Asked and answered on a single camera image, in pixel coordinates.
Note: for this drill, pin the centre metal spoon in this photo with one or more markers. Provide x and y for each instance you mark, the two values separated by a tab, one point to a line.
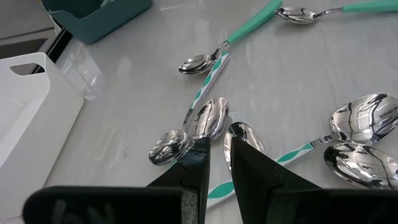
363	118

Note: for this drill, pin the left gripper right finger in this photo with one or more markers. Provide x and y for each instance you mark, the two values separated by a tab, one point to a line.
264	193

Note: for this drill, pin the green white patterned spoon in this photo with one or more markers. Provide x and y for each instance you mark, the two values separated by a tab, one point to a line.
169	147

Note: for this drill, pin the teal plastic bin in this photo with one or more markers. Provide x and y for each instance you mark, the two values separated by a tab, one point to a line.
109	21

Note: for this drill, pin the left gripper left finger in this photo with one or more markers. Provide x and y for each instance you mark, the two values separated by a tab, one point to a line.
186	193

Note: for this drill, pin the white plastic bin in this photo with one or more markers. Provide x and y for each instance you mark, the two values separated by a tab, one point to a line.
31	124

